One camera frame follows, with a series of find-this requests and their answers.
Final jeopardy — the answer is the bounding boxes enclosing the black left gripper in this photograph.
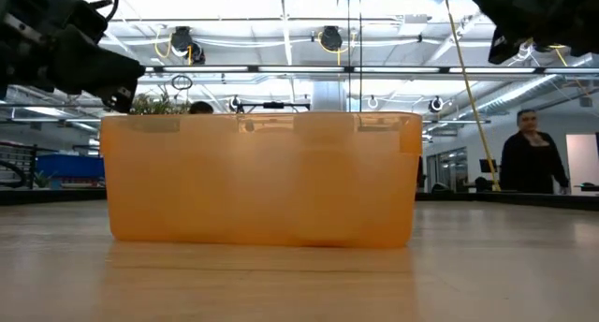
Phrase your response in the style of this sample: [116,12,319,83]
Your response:
[0,0,147,113]

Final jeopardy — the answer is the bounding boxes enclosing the orange translucent plastic basket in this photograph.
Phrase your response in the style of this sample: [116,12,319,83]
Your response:
[99,110,425,249]

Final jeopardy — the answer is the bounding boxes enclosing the small green potted plant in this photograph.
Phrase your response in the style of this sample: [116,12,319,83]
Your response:
[129,91,192,116]

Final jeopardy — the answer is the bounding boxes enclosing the yellow cable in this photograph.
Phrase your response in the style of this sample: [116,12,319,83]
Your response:
[441,0,502,193]

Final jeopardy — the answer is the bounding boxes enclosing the black storage shelf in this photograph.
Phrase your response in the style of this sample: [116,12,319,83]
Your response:
[0,140,39,190]

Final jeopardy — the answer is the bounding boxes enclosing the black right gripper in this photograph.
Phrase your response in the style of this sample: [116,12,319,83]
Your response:
[472,0,599,66]

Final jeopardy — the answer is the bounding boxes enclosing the person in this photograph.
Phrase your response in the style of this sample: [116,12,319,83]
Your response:
[187,100,216,116]
[499,108,571,196]

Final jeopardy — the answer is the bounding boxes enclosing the blue plastic bin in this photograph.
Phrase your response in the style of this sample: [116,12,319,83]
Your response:
[36,153,107,181]

